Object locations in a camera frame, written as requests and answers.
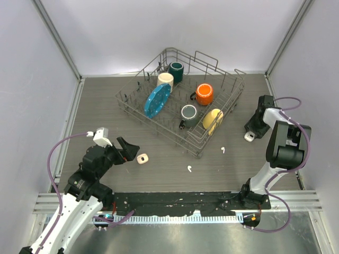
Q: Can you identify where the cream ribbed mug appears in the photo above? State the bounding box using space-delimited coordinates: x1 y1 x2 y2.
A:
157 72 174 92

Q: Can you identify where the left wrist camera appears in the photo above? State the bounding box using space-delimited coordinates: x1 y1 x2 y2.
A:
86 127 113 148

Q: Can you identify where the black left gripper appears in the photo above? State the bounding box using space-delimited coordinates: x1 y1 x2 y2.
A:
96 137 139 178

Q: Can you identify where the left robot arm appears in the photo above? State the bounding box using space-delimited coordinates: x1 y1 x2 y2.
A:
20 131 140 253

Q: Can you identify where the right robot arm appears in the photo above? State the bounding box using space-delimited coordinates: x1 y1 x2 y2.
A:
238 95 311 209

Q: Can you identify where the orange mug black handle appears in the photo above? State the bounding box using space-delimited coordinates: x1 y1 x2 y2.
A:
190 83 214 106

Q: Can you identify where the dark teal mug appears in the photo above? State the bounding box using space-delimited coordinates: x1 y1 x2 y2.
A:
168 62 184 84

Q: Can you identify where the grey wire dish rack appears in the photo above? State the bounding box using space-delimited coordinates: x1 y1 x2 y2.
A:
115 47 246 158

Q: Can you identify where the beige earbud charging case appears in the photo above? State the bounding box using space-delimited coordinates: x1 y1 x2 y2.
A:
137 153 149 165

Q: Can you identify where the blue polka dot plate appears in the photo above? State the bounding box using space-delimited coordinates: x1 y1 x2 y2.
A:
144 83 171 119

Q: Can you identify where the yellow mug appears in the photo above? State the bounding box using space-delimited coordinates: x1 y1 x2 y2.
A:
202 108 224 136

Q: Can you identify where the left aluminium frame post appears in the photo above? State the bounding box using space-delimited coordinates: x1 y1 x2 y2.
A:
31 0 82 81

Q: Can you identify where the right aluminium frame post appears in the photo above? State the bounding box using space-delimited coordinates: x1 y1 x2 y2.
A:
264 0 316 79

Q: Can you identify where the white slotted cable duct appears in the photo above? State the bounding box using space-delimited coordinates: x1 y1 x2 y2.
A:
44 210 244 224

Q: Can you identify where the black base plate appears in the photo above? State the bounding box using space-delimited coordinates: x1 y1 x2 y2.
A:
114 192 271 217

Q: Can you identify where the aluminium frame post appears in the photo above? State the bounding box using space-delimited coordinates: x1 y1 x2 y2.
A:
264 0 316 79
31 0 82 81

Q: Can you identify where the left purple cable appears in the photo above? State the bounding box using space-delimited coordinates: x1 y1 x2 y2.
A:
34 132 136 254

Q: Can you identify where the white earbud case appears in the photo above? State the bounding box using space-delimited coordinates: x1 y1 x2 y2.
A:
244 131 255 142

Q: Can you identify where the grey mug black handle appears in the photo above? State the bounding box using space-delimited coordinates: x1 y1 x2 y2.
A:
179 104 199 130

